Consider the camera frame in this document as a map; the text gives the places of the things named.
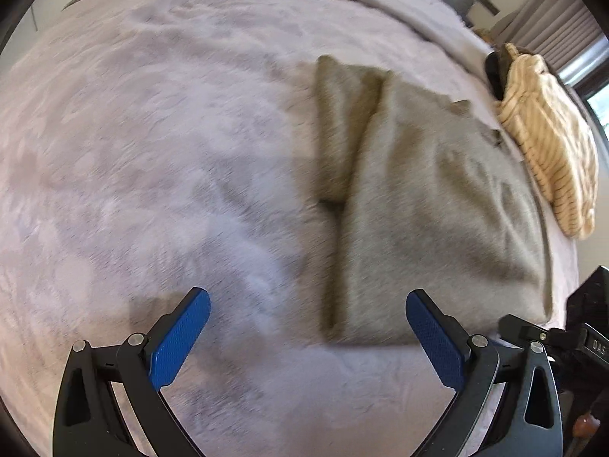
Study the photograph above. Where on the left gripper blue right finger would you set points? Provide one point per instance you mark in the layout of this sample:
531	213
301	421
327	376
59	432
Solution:
527	420

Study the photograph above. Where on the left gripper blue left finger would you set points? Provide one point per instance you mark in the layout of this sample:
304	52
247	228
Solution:
88	419

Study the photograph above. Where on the grey-brown knitted sweater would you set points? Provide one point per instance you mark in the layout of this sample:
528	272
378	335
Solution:
427	197

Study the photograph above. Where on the person's right hand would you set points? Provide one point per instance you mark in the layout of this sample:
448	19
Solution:
585	426

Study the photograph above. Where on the cream striped fluffy garment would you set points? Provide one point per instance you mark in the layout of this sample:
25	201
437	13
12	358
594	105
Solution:
556	141

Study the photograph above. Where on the black framed window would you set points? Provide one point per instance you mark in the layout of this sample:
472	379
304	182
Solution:
587	74

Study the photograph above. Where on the lilac plush bed blanket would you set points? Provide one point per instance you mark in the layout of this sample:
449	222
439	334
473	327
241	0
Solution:
153	146

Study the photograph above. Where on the black round cushion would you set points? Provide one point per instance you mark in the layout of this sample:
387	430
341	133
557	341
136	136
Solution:
497	66

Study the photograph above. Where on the grey window curtain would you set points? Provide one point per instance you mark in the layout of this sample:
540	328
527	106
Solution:
558	30

